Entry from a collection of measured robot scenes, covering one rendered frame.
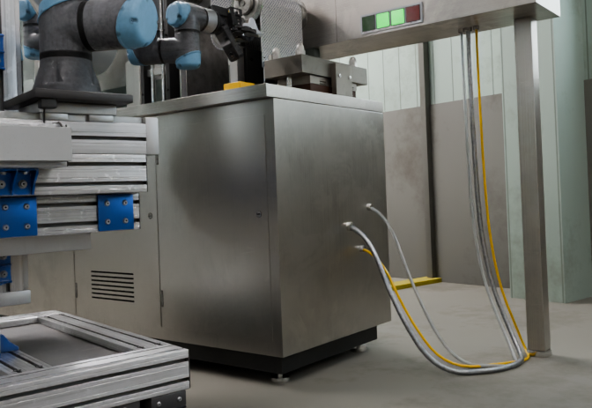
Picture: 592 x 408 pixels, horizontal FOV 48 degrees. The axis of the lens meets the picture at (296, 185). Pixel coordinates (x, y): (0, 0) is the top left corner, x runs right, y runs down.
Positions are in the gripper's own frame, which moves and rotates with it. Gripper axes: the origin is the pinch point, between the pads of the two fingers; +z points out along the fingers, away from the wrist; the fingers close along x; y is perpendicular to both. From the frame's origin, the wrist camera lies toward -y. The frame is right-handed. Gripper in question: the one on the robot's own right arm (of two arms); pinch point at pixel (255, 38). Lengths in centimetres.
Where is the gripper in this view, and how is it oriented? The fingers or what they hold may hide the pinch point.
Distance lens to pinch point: 230.1
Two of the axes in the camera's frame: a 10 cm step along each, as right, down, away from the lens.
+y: -1.6, -9.8, 1.2
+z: 6.4, -0.1, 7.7
